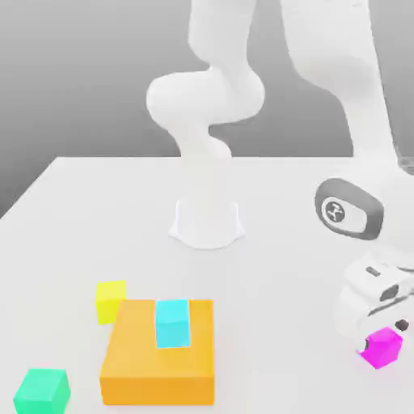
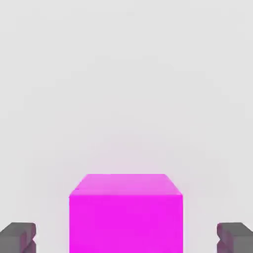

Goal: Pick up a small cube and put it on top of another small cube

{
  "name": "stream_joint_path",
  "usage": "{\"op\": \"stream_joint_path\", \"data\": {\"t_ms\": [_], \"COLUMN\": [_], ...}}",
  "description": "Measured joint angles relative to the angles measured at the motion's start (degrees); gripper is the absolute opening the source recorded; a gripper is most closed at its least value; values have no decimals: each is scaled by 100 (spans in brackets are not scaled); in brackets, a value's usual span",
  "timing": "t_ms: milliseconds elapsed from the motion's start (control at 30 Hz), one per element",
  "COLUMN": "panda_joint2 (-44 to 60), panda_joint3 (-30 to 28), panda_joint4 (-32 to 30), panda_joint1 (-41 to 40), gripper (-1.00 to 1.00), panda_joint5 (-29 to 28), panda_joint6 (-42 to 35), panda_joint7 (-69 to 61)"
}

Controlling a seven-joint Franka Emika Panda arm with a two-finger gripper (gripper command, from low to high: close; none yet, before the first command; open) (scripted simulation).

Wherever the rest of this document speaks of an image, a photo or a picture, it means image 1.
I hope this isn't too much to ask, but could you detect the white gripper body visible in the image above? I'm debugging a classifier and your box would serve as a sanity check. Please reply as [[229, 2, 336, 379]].
[[334, 284, 414, 344]]

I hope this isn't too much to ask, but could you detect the small magenta cube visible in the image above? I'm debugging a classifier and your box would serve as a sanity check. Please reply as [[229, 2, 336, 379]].
[[360, 326, 404, 370]]

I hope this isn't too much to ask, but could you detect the small cyan cube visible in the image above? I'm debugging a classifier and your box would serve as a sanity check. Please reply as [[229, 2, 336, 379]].
[[154, 299, 191, 349]]

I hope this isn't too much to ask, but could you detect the small yellow cube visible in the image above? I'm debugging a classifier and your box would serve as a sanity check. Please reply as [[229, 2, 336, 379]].
[[95, 280, 128, 325]]

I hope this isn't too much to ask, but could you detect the small green cube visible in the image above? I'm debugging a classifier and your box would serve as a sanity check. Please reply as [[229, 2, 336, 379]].
[[12, 368, 71, 414]]

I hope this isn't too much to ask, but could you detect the large orange box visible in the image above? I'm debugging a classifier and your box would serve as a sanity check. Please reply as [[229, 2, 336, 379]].
[[99, 299, 215, 407]]

